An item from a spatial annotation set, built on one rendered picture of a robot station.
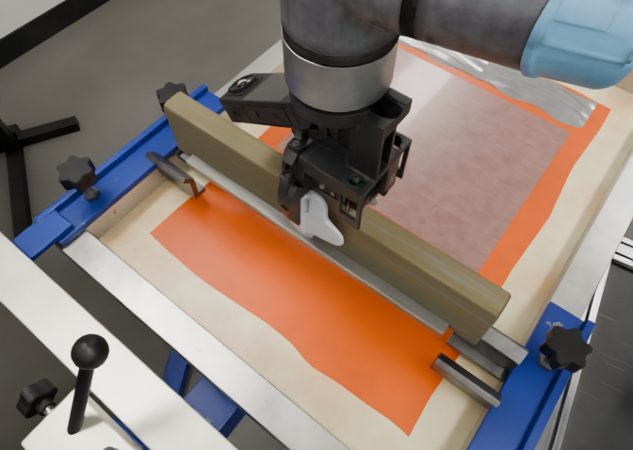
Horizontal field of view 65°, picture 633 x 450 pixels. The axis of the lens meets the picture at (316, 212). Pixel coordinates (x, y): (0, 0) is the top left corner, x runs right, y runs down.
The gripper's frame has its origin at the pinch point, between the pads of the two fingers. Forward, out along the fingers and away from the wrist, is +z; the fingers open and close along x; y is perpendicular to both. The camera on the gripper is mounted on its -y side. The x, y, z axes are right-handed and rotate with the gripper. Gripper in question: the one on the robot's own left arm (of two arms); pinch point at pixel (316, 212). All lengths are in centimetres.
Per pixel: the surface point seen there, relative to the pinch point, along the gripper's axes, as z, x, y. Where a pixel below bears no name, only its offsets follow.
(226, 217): 13.5, -1.6, -14.5
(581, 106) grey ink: 13, 47, 16
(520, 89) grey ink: 13.3, 45.3, 6.7
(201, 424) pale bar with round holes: 4.9, -22.5, 3.8
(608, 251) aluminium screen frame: 10.2, 22.6, 28.3
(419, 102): 13.6, 33.3, -4.9
